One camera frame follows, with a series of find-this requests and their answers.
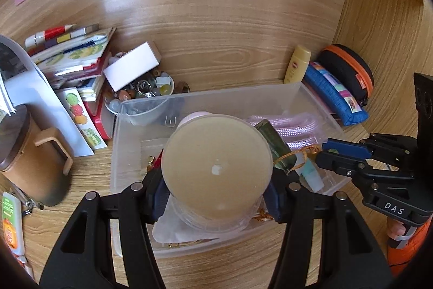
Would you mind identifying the wooden desktop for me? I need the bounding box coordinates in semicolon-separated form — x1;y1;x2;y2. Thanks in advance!
0;21;406;289

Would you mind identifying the fruit print sticker strip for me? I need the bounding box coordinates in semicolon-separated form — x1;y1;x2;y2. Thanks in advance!
56;87;109;151

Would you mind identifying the dark green bar orange string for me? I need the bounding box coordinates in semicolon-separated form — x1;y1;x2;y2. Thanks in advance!
254;119;322;174

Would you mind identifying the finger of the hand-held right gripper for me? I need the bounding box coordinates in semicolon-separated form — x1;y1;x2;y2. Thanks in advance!
315;154;369;179
321;137;373;161

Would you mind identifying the red book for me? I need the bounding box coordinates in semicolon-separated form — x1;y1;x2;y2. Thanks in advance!
83;52;117;141

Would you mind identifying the person's right hand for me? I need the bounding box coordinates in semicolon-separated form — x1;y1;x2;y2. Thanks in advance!
386;219;415;239

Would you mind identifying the clear bowl of marbles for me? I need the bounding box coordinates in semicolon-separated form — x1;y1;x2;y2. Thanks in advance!
104;70;175;126

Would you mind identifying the clear plastic bin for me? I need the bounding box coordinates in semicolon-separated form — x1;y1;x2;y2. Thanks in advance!
110;82;352;259

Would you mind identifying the round container tan lid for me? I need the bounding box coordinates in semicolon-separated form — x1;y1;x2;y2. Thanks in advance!
162;115;273;232

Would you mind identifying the green orange packet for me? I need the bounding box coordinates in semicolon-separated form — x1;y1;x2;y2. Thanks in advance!
2;191;26;256

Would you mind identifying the small metal tool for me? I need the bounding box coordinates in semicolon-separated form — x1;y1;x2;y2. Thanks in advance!
9;182;44;218

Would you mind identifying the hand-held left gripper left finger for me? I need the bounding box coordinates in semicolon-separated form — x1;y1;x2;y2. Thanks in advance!
39;170;170;289

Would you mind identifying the yellow lotion bottle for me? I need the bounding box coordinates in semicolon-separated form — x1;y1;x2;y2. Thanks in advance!
283;44;312;85

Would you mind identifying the red white pen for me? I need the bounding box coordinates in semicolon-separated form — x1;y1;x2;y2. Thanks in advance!
25;24;77;47

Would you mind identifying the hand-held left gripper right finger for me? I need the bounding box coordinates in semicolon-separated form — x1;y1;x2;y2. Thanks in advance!
262;169;393;289

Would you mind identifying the colour banded marker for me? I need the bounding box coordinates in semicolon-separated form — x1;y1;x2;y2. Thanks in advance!
29;24;100;56

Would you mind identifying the black case orange zipper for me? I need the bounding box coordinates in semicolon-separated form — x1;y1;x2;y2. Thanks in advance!
318;44;375;107

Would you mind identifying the white cardboard box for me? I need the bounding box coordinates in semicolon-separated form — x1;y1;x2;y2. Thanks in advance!
102;41;162;91

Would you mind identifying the wooden mug with lid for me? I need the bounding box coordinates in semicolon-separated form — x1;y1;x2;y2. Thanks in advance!
0;104;74;207

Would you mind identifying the stack of books and packets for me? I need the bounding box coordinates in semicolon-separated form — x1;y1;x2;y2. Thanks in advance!
34;27;117;80

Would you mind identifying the mint green tube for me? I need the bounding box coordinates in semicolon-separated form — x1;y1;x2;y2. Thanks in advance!
294;154;325;192

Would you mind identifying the blue pencil case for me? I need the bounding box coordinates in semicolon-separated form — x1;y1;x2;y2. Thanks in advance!
303;61;369;127

